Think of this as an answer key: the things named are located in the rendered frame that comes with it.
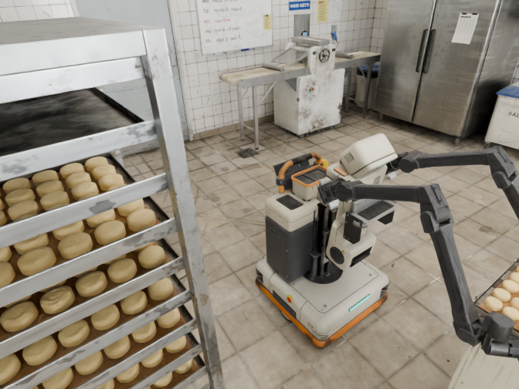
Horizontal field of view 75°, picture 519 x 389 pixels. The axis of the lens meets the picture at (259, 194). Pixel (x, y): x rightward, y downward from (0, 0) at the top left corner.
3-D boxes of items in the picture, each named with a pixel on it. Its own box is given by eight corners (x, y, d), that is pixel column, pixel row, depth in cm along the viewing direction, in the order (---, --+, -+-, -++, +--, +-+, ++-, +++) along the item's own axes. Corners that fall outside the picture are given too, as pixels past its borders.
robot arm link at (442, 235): (435, 207, 116) (415, 213, 111) (452, 204, 111) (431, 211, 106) (473, 330, 113) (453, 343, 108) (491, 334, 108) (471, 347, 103)
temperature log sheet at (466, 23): (470, 44, 376) (479, 13, 361) (469, 44, 375) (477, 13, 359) (452, 42, 392) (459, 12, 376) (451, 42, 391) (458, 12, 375)
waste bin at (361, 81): (390, 106, 593) (397, 66, 559) (369, 112, 570) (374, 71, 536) (367, 99, 633) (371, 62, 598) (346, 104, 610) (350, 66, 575)
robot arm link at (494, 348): (476, 344, 106) (484, 358, 101) (481, 326, 104) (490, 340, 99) (500, 346, 105) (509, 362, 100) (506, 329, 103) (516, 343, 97)
